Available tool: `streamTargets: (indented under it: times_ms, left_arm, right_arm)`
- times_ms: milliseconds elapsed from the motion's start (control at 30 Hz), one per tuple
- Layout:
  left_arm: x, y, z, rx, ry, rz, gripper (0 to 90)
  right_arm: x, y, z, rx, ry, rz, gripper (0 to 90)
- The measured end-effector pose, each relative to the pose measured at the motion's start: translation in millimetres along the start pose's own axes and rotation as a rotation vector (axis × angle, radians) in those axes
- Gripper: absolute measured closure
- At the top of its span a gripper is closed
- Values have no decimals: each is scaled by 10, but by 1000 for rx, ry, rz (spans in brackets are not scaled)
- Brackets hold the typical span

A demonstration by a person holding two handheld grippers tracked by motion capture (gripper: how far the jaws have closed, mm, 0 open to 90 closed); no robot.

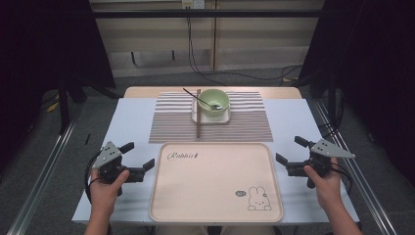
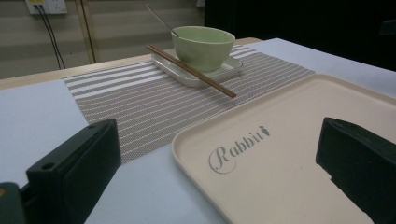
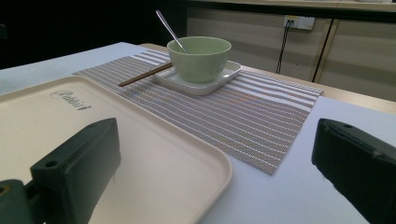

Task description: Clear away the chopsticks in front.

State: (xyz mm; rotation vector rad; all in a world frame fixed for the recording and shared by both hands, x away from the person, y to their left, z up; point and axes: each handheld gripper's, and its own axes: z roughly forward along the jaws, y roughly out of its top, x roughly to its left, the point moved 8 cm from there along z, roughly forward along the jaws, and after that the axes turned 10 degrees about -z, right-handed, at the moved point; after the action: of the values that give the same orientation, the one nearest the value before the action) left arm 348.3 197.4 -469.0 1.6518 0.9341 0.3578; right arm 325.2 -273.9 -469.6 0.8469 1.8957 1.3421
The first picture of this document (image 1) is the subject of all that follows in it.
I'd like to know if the green bowl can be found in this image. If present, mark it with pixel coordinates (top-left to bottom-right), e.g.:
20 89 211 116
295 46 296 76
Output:
197 88 230 118

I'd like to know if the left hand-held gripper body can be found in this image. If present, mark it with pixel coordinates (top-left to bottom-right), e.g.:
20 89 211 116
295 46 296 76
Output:
92 140 145 197

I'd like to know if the striped placemat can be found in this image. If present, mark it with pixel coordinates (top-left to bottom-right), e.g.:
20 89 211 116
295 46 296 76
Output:
148 91 274 144

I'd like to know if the black wall cable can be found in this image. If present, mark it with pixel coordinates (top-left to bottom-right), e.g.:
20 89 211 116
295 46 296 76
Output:
186 8 304 86

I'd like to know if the person's right hand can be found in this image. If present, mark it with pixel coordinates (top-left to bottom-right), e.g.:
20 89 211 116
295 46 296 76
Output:
302 157 344 212

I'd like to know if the black metal stand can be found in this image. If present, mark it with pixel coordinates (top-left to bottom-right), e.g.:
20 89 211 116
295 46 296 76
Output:
58 76 71 135
327 71 339 125

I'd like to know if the person's left hand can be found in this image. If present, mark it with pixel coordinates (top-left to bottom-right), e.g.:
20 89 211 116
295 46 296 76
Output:
89 169 130 213

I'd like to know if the metal spoon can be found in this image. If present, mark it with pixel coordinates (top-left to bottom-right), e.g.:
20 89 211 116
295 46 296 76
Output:
182 87 224 112

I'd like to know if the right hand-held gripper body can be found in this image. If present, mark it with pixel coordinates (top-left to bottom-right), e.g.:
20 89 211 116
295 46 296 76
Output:
287 138 356 190

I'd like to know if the aluminium floor rail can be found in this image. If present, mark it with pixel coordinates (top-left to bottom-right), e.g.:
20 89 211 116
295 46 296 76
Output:
311 97 399 235
6 106 82 235

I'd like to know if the white square plate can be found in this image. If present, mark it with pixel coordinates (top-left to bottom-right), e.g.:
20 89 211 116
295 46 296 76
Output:
190 97 232 125

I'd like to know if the black curtain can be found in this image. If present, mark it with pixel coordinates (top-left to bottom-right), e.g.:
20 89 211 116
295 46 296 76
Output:
0 0 115 177
298 0 415 187

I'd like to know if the white wall socket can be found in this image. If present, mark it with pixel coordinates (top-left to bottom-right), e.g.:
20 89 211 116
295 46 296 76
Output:
181 0 206 10

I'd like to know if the black horizontal bar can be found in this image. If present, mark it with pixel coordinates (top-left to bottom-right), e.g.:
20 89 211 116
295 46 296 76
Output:
92 9 324 19

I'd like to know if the pink rabbit print tray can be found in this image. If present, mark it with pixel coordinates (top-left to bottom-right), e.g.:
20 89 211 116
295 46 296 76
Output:
149 142 284 224

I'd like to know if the brown wooden chopstick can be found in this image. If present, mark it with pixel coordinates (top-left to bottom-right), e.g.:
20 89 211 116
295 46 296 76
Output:
197 88 202 139
195 88 200 139

